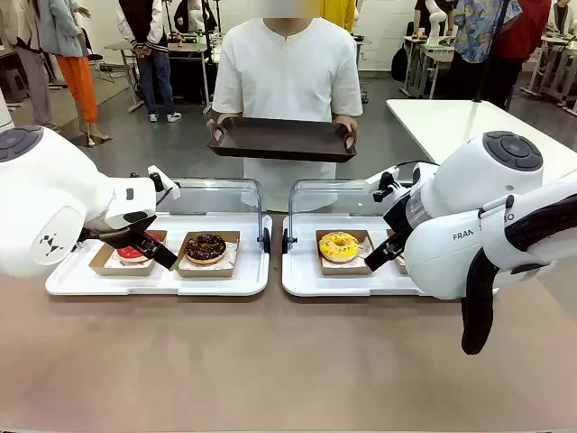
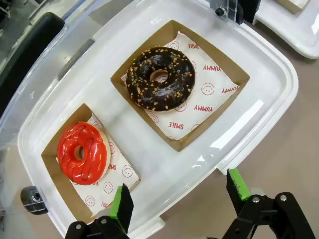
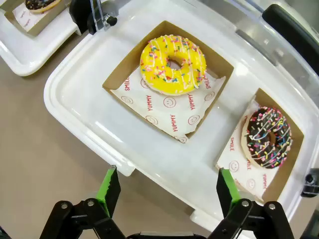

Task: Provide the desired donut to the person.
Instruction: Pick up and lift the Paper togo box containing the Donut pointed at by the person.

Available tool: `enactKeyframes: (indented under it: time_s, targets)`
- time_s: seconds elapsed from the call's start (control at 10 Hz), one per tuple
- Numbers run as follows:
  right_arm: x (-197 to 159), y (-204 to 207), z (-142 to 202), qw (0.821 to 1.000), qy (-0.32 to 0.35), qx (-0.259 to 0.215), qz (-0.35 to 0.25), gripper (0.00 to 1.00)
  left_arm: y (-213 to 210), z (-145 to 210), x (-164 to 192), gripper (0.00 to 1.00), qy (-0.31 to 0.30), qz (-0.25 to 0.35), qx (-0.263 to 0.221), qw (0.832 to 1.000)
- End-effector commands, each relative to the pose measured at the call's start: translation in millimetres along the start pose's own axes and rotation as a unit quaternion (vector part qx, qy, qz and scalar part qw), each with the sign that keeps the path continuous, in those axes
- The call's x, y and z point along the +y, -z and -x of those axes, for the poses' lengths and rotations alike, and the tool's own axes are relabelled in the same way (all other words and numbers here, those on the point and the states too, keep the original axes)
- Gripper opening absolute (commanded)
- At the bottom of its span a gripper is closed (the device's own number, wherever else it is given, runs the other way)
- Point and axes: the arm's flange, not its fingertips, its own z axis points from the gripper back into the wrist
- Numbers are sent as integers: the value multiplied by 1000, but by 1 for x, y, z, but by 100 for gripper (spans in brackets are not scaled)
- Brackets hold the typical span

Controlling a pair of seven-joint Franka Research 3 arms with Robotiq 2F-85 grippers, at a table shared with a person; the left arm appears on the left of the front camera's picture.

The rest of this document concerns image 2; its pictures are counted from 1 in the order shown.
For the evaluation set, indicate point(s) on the white display tray with chocolate donut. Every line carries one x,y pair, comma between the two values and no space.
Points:
154,154

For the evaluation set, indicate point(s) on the chocolate donut in box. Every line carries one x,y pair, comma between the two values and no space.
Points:
239,72

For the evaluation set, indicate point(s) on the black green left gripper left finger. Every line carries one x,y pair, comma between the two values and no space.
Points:
122,206

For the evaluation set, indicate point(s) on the white display tray with purple donut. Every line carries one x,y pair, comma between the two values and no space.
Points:
286,32

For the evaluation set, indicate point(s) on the red glazed donut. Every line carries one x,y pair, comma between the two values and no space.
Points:
57,179
69,154

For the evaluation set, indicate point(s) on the printed paper under chocolate donut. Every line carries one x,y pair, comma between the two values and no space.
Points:
211,99

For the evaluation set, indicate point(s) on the yellow glazed donut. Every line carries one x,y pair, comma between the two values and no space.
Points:
294,5

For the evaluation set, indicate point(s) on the chocolate donut with nut crumbs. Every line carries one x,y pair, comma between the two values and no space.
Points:
139,74

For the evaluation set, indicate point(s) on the printed paper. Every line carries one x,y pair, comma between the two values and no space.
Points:
124,174
211,99

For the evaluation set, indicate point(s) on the black lid hinge knob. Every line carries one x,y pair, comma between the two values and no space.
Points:
31,198
246,10

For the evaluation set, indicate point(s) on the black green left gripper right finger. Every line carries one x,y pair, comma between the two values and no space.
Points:
261,216

